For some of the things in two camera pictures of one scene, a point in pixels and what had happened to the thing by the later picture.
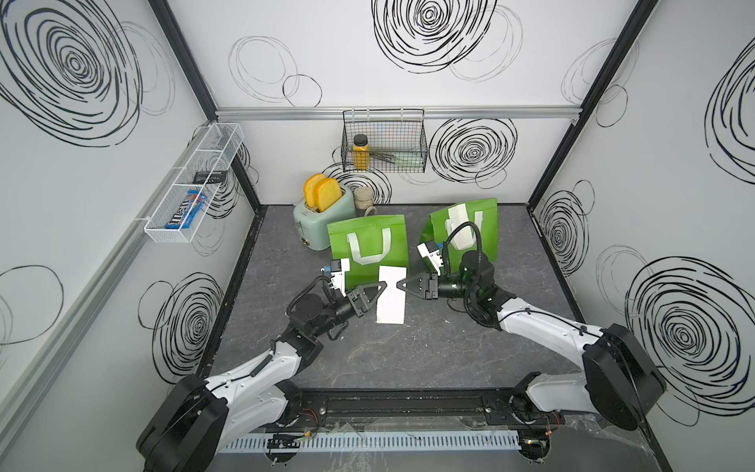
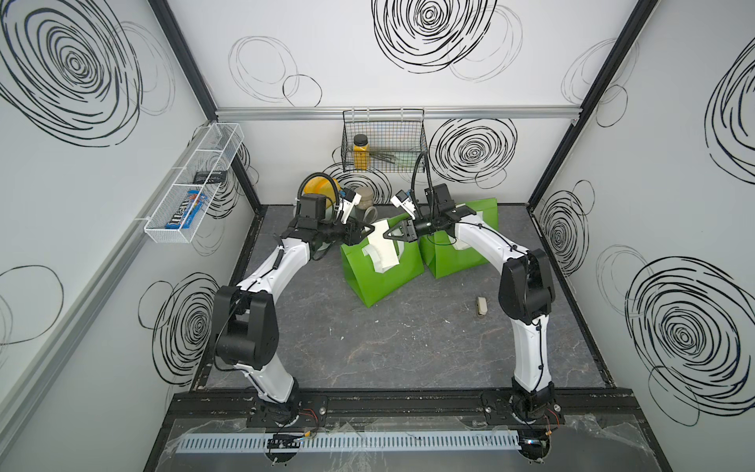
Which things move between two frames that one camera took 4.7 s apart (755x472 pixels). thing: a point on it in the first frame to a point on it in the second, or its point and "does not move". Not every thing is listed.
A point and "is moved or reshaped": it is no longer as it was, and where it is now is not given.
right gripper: (427, 282) to (409, 230)
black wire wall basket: (383, 141) does not move
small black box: (210, 177) does not move
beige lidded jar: (364, 198) does not move
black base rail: (457, 406) does not move
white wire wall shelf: (194, 183) does not move
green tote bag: (369, 244) is moved or reshaped
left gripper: (365, 306) to (352, 232)
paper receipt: (390, 306) to (381, 249)
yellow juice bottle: (361, 152) does not move
